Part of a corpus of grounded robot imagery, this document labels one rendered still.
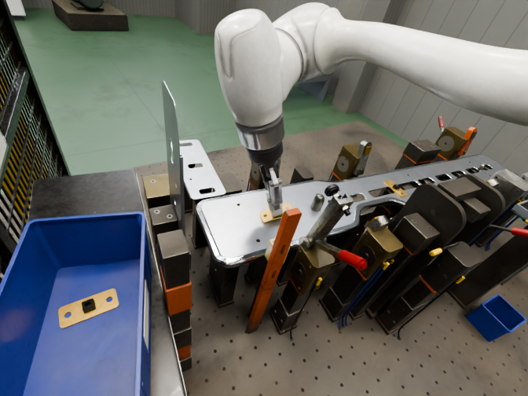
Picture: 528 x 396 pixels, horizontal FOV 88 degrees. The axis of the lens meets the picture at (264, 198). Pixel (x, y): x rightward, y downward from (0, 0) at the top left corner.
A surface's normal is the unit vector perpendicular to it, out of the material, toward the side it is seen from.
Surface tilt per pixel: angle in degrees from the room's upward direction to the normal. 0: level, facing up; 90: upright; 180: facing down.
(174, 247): 0
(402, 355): 0
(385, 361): 0
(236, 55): 88
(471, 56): 50
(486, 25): 90
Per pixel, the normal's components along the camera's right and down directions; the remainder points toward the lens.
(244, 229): 0.18, -0.73
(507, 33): -0.81, 0.28
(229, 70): -0.58, 0.57
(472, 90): -0.91, 0.31
